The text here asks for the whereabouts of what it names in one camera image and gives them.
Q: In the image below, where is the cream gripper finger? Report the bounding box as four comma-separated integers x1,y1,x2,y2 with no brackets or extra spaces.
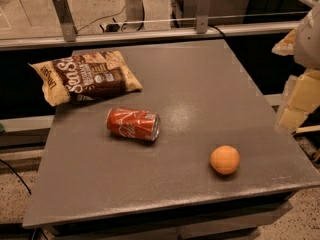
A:
272,29,297,56
277,68,320,130

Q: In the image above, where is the red coke can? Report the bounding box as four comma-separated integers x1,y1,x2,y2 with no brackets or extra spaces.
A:
106,107,160,141

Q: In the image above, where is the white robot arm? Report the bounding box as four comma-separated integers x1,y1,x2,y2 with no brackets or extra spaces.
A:
272,1,320,132

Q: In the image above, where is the orange fruit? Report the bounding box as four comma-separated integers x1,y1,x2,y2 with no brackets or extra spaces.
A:
210,145,240,175

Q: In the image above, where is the grey table cabinet base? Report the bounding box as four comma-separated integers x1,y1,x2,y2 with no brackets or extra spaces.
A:
47,193,292,240

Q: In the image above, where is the brown chip bag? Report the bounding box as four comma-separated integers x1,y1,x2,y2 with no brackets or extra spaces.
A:
31,51,142,106

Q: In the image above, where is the grey metal rail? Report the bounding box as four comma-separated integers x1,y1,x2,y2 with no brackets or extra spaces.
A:
0,21,299,51

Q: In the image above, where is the yellow wooden frame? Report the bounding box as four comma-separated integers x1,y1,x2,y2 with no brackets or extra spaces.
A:
295,125,320,134

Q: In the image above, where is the right metal rail bracket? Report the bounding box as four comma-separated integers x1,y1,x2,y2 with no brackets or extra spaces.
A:
196,0,211,34

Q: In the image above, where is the metal rail bracket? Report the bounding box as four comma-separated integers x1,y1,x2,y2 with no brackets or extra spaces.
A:
52,0,77,42
196,0,211,34

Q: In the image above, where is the left metal rail bracket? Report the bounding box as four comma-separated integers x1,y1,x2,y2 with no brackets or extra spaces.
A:
52,0,77,42

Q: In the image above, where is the black floor cable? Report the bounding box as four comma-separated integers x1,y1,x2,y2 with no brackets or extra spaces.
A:
0,158,33,196

